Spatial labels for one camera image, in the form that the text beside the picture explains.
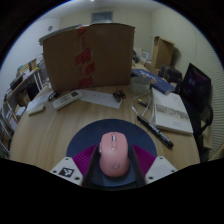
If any white remote control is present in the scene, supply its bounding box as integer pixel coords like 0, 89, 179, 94
52, 89, 83, 111

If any door with transom window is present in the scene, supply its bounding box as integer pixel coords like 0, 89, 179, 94
90, 10, 114, 24

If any blue book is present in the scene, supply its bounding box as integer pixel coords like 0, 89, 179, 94
130, 68, 177, 96

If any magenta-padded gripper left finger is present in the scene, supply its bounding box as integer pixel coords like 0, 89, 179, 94
49, 143, 101, 188

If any shelf unit with books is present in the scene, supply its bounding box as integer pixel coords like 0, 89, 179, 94
0, 99, 28, 158

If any dark storage bag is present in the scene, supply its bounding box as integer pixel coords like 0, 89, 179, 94
159, 64, 184, 84

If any black chair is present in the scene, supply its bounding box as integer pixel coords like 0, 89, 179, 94
182, 99, 214, 154

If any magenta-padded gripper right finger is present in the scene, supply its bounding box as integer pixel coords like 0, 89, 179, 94
128, 143, 178, 188

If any wooden side desk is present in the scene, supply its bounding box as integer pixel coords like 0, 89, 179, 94
6, 58, 46, 101

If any open brown cardboard box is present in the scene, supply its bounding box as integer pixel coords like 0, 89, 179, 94
151, 35, 175, 70

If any clear plastic container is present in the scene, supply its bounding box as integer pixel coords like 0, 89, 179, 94
129, 75, 152, 95

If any white cable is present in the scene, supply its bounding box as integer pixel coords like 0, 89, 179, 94
130, 93, 158, 126

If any blue round mouse pad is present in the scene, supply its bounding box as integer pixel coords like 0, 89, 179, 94
65, 118, 158, 188

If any black marker pen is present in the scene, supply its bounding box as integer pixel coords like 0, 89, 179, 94
136, 114, 175, 149

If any small black clip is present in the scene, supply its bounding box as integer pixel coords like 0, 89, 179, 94
112, 89, 127, 102

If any pink computer mouse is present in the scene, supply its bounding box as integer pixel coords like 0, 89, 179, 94
98, 131, 130, 177

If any black monitor screen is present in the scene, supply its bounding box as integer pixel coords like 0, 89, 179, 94
179, 62, 212, 113

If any white book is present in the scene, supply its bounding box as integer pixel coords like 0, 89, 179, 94
151, 87, 194, 136

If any large brown cardboard box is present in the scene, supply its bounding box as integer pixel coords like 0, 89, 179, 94
42, 22, 136, 94

